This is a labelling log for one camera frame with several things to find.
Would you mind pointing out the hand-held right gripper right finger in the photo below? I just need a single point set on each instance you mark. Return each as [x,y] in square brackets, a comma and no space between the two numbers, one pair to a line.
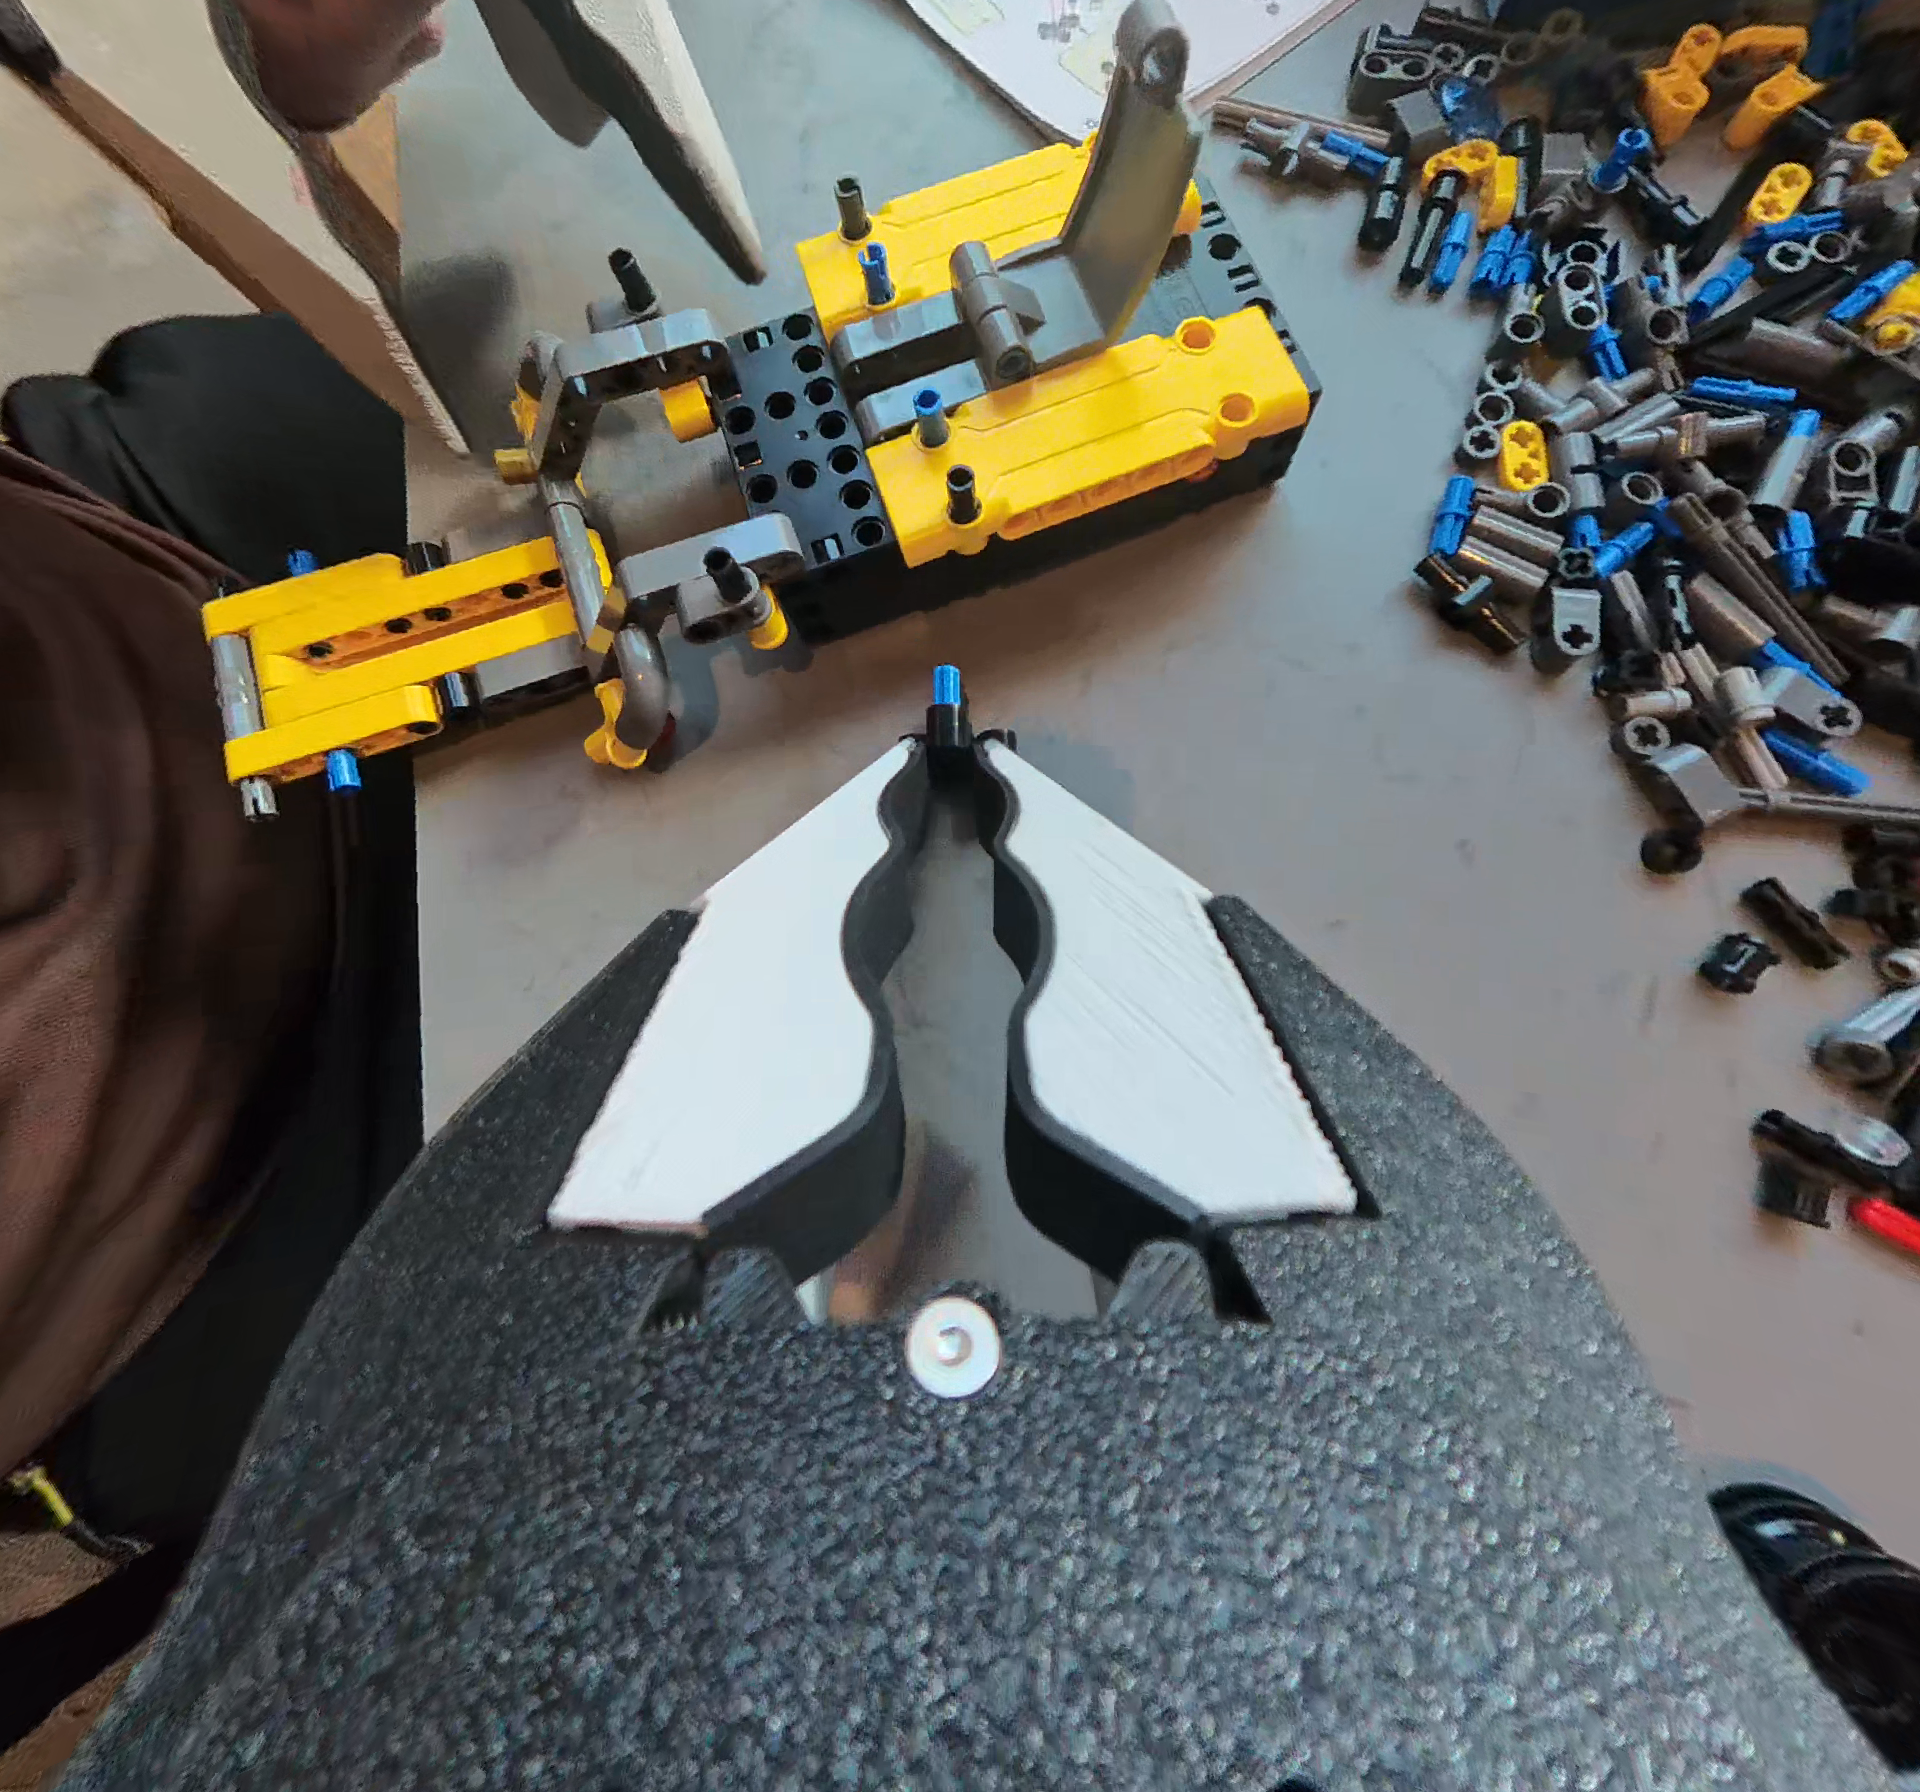
[1186,1058]

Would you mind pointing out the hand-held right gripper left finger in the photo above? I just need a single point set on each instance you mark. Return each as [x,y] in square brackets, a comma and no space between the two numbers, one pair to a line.
[720,1058]

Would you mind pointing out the black connector with blue pin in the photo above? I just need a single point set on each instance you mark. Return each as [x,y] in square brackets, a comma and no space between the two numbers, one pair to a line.
[947,736]

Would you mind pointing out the yellow black brick vehicle model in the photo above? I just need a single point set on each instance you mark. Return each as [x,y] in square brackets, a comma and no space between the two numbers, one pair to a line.
[1079,441]

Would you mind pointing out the grey desk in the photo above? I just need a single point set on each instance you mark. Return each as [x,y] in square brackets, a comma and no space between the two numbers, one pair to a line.
[1350,801]

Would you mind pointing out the person's brown sweater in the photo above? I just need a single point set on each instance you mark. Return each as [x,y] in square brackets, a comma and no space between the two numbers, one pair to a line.
[149,920]

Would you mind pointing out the pile of black red pins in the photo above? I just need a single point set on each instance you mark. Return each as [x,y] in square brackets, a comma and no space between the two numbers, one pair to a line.
[1830,1162]

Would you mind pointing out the pile of blue grey brick parts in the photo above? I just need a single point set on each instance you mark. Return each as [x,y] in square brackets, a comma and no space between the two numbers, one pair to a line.
[1681,397]

